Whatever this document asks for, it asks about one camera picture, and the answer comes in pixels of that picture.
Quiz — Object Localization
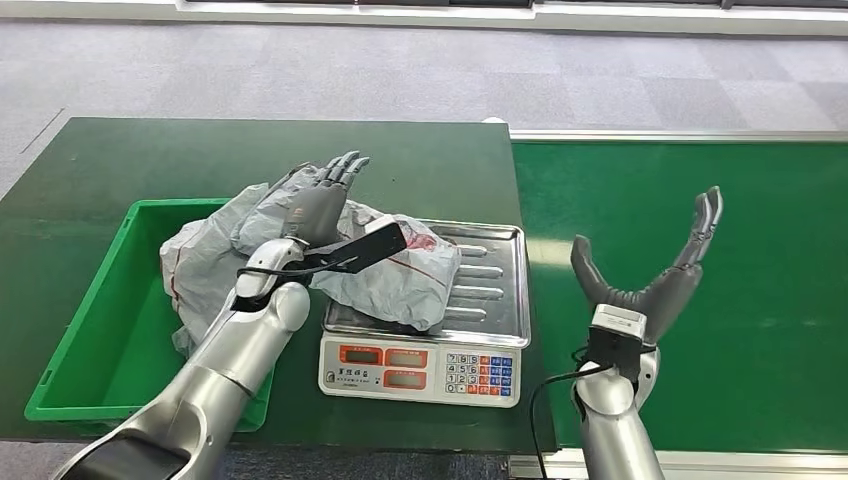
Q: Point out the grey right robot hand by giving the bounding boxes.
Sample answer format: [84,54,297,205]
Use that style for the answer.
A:
[570,186,725,346]

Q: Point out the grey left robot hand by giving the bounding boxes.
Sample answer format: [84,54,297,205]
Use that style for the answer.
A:
[284,150,371,248]

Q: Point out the grey mailer package red marks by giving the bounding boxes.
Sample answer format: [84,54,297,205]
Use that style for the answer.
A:
[231,165,462,333]

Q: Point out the plain grey mailer package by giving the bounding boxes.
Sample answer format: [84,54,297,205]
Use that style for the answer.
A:
[159,183,270,359]

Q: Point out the steel scale weighing tray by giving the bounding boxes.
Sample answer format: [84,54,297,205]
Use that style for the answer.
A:
[321,219,532,350]

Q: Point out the green plastic basket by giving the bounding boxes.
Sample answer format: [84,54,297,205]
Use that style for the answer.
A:
[24,197,276,435]

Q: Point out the white window sill ledge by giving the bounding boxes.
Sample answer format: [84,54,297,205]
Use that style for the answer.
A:
[0,0,848,38]

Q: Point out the white electronic scale body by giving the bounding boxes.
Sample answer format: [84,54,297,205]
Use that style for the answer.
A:
[317,329,523,409]

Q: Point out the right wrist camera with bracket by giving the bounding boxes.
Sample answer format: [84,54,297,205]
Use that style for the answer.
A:
[585,303,649,384]

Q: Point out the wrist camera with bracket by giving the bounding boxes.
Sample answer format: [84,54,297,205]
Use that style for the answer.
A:
[305,214,409,276]
[585,303,649,384]

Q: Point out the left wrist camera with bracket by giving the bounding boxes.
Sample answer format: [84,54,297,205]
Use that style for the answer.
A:
[305,214,409,276]

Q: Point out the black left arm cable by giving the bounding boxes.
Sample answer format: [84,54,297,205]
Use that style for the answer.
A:
[236,258,333,281]

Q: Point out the aluminium conveyor side rail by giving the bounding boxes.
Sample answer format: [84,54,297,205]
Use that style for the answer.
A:
[508,128,848,144]
[508,449,848,480]

